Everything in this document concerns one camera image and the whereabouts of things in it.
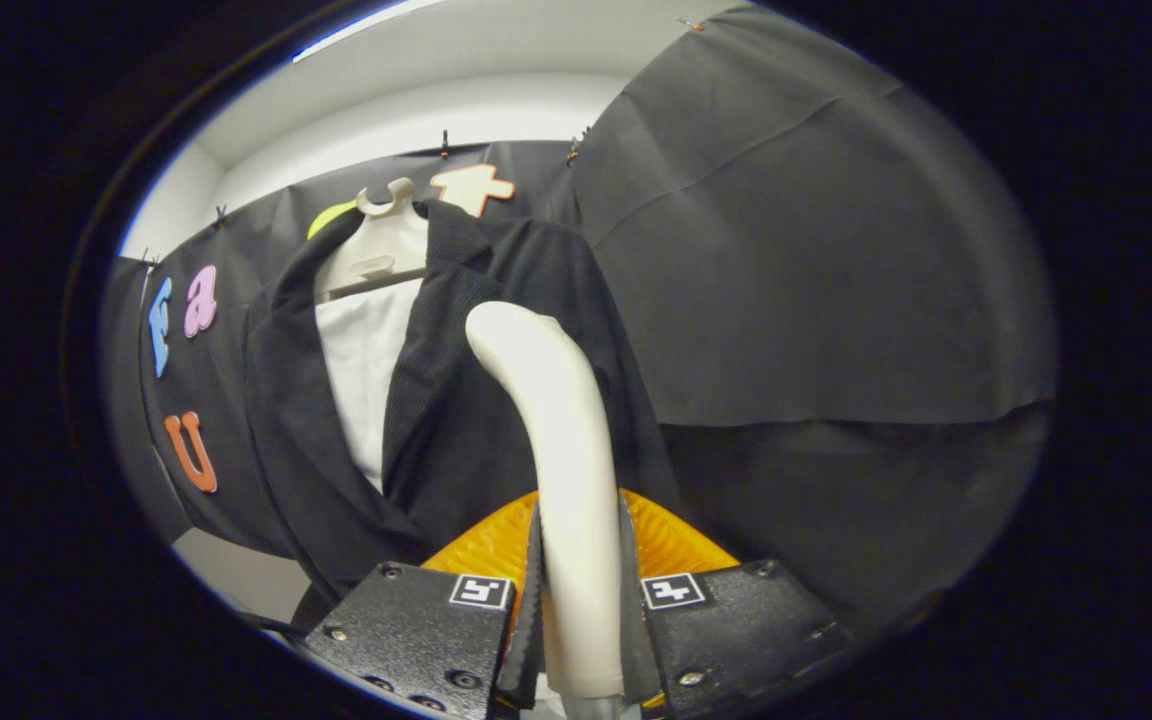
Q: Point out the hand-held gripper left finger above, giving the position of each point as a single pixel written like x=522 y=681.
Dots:
x=526 y=650

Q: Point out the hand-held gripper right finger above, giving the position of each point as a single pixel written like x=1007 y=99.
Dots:
x=636 y=650

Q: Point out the white garment steamer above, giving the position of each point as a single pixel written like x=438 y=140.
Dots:
x=556 y=420

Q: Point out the black jacket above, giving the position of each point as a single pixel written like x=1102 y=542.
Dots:
x=456 y=420

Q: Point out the grey cabinet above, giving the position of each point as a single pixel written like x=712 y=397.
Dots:
x=236 y=575

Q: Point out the white mannequin torso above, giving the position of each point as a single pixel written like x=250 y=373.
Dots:
x=366 y=370

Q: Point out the white plastic hanger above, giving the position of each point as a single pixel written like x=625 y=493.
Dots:
x=381 y=250

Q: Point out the black backdrop cloth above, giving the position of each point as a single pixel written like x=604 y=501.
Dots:
x=816 y=250

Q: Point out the row of small cloth clips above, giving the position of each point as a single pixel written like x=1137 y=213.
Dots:
x=444 y=146

